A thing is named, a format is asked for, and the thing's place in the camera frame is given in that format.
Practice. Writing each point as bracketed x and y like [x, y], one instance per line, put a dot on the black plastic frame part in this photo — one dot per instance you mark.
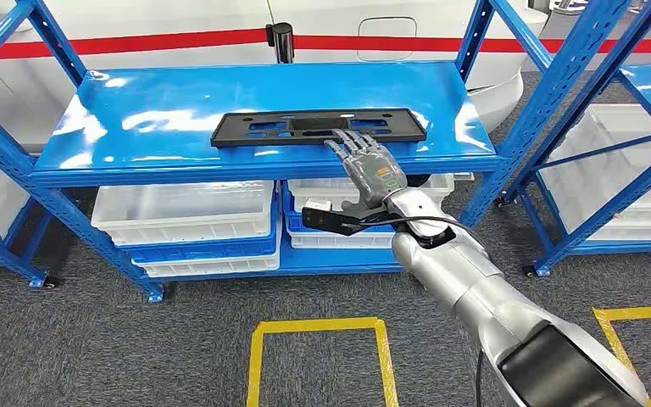
[235, 135]

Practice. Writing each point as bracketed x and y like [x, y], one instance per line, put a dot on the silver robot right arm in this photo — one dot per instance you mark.
[471, 281]

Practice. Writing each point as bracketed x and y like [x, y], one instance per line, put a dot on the black stanchion post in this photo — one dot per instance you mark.
[283, 42]

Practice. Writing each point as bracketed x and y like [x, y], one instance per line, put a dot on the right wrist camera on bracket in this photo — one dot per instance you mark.
[325, 219]

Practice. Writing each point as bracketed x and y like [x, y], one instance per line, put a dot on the yellow floor tape square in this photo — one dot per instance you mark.
[314, 325]
[640, 312]

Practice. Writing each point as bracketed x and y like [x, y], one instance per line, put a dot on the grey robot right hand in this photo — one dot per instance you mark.
[373, 168]

